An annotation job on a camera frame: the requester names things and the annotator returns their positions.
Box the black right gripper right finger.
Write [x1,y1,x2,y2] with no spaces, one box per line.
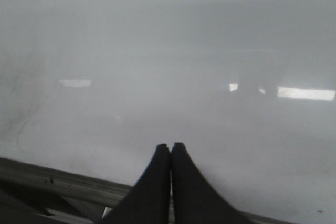
[171,142,252,223]

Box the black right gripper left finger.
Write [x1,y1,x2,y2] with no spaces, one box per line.
[101,144,171,224]

